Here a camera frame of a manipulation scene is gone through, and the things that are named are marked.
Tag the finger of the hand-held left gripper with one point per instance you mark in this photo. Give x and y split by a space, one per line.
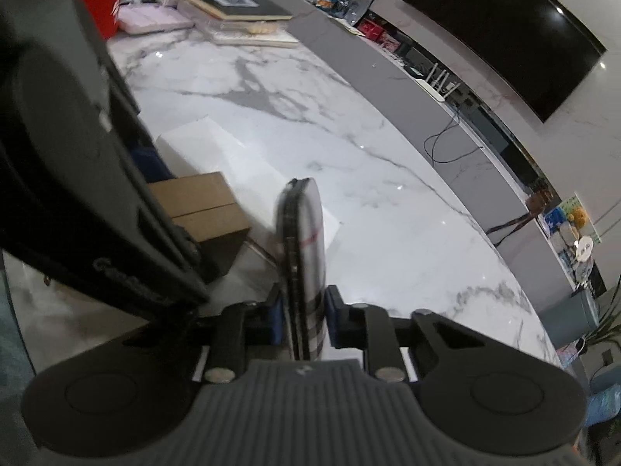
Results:
151 162

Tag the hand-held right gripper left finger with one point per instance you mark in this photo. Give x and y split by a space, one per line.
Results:
277 320

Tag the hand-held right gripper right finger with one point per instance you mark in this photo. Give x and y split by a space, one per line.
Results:
334 318

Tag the brown cardboard box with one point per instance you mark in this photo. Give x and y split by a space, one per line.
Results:
208 213

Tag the white cardboard box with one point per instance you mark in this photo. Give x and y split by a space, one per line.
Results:
228 155

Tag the pink flat case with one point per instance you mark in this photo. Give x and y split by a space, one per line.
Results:
150 18

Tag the red paper cup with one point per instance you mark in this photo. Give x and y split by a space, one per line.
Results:
103 2

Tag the grey long cabinet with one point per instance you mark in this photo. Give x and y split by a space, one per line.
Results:
427 107

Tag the grey-green bin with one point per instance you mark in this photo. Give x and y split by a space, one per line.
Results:
572 318

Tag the colourful toy shelf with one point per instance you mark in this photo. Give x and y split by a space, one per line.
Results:
575 238

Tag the white router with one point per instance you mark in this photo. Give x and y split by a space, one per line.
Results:
439 85

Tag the red packet boxes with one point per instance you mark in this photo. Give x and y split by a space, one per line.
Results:
374 30

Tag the green potted plant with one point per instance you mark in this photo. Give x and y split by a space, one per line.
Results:
606 320

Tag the black television screen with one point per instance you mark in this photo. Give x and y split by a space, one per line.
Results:
514 29

